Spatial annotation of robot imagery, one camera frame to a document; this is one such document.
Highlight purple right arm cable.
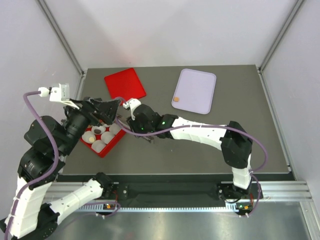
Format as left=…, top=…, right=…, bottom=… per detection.
left=113, top=96, right=270, bottom=218

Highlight lavender plastic tray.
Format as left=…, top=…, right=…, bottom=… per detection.
left=171, top=68, right=217, bottom=115

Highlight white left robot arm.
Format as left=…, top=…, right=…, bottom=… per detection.
left=0, top=97, right=121, bottom=240

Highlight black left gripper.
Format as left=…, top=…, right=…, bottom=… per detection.
left=59, top=95, right=123, bottom=156

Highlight red chocolate box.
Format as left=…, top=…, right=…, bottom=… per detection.
left=80, top=124, right=125, bottom=158

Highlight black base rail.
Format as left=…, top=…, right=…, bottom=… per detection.
left=101, top=180, right=264, bottom=208

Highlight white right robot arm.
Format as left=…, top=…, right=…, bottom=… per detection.
left=124, top=99, right=253, bottom=200

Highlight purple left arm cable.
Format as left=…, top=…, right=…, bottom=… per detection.
left=3, top=91, right=121, bottom=236

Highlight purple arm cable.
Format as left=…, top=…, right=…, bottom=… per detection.
left=113, top=96, right=270, bottom=218
left=3, top=91, right=121, bottom=236

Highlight metal tongs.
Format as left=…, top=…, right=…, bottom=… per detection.
left=116, top=113, right=155, bottom=144

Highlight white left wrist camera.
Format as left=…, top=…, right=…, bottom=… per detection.
left=38, top=83, right=80, bottom=110

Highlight red box lid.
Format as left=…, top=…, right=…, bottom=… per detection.
left=104, top=68, right=147, bottom=101

